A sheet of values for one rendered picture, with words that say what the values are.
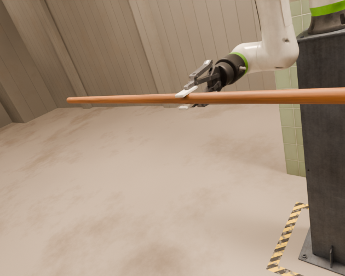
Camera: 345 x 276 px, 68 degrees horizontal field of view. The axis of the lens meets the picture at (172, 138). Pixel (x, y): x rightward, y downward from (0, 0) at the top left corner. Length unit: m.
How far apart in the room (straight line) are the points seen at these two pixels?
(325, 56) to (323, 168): 0.50
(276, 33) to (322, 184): 0.78
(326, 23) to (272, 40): 0.28
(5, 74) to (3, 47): 0.67
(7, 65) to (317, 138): 7.74
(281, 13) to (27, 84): 7.78
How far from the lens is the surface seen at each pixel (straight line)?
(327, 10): 1.12
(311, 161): 1.33
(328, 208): 1.49
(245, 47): 0.96
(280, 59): 0.90
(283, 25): 0.89
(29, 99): 8.28
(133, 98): 0.90
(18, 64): 8.30
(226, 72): 0.84
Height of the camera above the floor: 1.41
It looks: 24 degrees down
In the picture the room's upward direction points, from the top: 18 degrees counter-clockwise
